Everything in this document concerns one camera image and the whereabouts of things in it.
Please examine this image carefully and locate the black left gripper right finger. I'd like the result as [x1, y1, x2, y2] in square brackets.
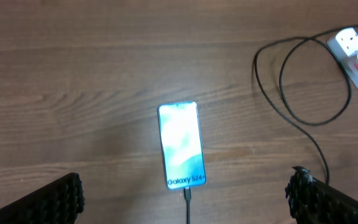
[285, 166, 358, 224]

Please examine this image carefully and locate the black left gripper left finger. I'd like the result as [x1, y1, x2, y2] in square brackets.
[0, 172, 85, 224]

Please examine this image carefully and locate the blue Samsung Galaxy smartphone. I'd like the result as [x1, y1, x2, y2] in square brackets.
[157, 101, 206, 190]

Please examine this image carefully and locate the white power extension strip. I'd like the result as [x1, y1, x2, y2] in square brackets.
[326, 27, 358, 113]

